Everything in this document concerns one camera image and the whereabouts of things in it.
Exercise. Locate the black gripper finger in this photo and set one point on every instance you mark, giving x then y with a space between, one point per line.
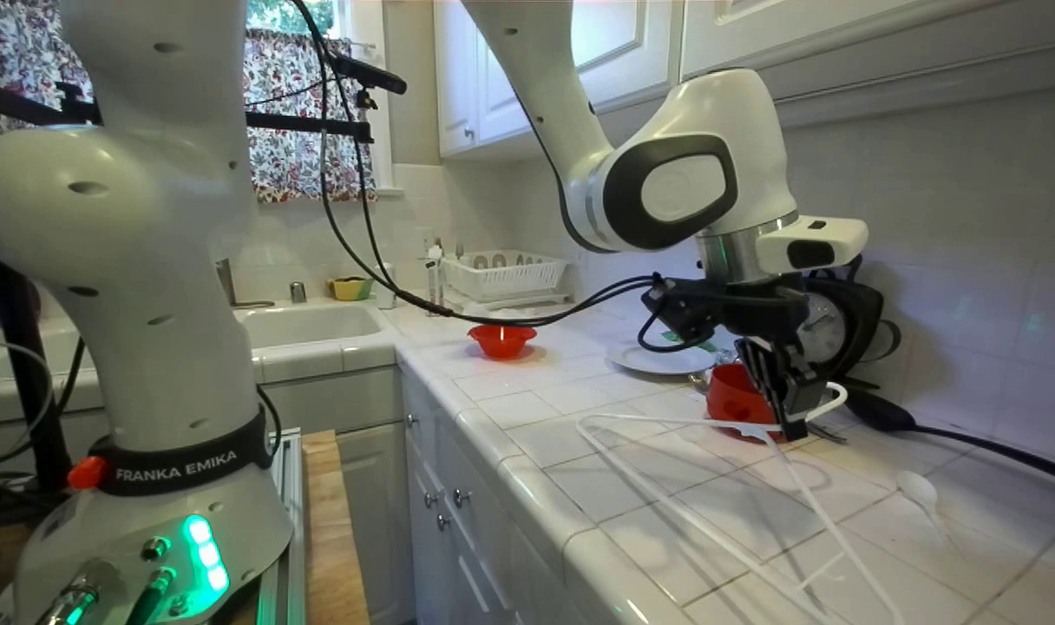
766 368
807 402

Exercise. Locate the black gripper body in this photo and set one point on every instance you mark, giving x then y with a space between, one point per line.
771 315

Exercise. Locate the white plastic clothes hanger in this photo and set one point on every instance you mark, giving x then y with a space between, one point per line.
829 413

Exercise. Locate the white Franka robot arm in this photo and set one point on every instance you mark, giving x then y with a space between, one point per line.
124 229

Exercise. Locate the red cup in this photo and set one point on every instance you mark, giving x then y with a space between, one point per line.
732 398

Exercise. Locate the black table clock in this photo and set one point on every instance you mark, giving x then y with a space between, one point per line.
858 330

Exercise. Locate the white round plate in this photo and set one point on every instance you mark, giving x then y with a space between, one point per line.
654 361

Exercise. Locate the red bowl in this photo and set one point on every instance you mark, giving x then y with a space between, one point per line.
500 340

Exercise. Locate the white dish rack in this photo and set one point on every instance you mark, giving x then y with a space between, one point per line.
504 278

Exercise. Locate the white upper cabinet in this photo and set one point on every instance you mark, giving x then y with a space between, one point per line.
896 46

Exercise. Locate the white cabinet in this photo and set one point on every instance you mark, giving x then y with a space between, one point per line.
366 486
896 46

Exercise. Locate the metal lower cabinet knob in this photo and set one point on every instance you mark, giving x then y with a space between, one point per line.
427 501
461 497

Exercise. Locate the white soap bottle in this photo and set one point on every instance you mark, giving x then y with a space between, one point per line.
437 273

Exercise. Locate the white lower cabinet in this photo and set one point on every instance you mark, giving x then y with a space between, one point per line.
366 486

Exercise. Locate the yellow green bowl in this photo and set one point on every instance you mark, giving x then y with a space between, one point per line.
349 286

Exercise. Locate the white kitchen sink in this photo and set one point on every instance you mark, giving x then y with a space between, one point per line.
308 326

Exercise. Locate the floral window curtain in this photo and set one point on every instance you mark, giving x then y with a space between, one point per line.
305 116

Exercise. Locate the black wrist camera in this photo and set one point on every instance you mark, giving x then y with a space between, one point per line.
675 310

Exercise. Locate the black stereo camera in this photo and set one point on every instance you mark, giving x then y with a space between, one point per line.
366 73

